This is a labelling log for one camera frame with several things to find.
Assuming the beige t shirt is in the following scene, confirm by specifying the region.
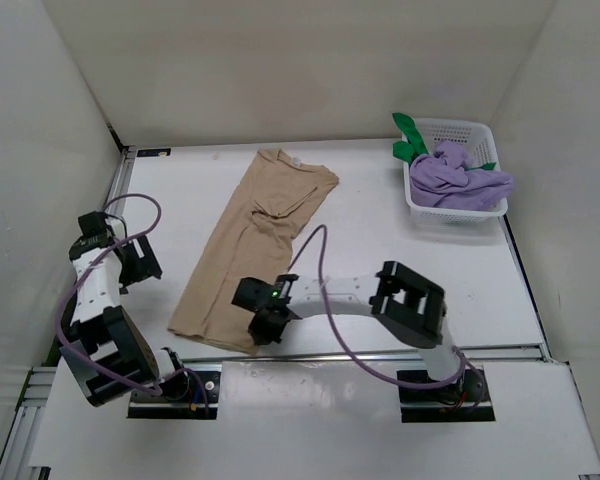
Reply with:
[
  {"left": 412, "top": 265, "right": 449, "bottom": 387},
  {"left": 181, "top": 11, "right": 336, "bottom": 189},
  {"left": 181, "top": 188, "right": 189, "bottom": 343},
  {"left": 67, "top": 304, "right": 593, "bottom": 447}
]
[{"left": 168, "top": 149, "right": 339, "bottom": 355}]

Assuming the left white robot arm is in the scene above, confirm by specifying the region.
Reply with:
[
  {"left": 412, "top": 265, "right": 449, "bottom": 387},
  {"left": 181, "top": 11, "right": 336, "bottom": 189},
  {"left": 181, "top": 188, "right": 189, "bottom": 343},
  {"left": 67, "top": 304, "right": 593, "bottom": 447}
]
[{"left": 60, "top": 211, "right": 191, "bottom": 407}]

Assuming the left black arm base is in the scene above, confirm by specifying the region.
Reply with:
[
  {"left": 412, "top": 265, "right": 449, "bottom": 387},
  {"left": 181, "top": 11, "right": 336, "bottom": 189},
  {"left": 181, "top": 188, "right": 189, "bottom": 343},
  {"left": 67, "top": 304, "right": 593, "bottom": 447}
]
[{"left": 127, "top": 363, "right": 222, "bottom": 421}]

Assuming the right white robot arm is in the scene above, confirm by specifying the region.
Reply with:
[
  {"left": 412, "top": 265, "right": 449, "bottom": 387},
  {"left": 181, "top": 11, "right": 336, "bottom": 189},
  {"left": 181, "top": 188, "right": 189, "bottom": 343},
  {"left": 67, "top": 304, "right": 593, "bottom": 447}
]
[{"left": 232, "top": 261, "right": 466, "bottom": 391}]

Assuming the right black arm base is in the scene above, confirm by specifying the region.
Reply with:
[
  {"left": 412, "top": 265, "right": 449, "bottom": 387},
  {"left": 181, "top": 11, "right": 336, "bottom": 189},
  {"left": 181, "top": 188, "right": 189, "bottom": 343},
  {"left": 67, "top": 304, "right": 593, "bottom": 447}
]
[{"left": 398, "top": 368, "right": 496, "bottom": 424}]

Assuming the blue label sticker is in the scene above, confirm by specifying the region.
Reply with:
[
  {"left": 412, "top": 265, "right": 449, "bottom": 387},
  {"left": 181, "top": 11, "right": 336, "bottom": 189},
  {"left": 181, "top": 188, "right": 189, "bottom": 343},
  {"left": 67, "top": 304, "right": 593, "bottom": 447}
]
[{"left": 136, "top": 148, "right": 171, "bottom": 158}]

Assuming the green t shirt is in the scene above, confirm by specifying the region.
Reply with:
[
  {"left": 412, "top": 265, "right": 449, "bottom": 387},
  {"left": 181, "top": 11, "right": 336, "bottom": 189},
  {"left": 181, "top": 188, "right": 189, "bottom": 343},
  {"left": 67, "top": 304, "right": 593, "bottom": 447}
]
[{"left": 392, "top": 112, "right": 429, "bottom": 165}]

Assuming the purple t shirt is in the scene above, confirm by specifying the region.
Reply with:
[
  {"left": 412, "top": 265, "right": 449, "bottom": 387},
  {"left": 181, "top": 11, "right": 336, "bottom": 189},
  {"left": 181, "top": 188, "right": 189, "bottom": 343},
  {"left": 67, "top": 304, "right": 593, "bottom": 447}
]
[{"left": 409, "top": 141, "right": 514, "bottom": 211}]

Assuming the white plastic basket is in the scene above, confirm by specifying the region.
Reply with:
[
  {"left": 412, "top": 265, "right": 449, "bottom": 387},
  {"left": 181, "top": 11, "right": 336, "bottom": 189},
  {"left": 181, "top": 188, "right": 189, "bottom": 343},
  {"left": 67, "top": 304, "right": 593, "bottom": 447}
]
[{"left": 403, "top": 118, "right": 508, "bottom": 223}]

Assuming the aluminium frame rail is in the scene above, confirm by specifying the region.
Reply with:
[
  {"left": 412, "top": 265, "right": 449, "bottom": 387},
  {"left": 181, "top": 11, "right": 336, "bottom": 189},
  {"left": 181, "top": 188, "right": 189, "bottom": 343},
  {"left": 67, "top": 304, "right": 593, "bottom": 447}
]
[{"left": 0, "top": 144, "right": 136, "bottom": 480}]

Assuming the front aluminium table rail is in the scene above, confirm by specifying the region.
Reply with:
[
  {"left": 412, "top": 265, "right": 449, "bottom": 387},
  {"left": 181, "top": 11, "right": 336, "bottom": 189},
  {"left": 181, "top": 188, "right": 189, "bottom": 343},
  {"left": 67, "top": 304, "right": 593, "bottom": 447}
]
[{"left": 182, "top": 345, "right": 549, "bottom": 365}]

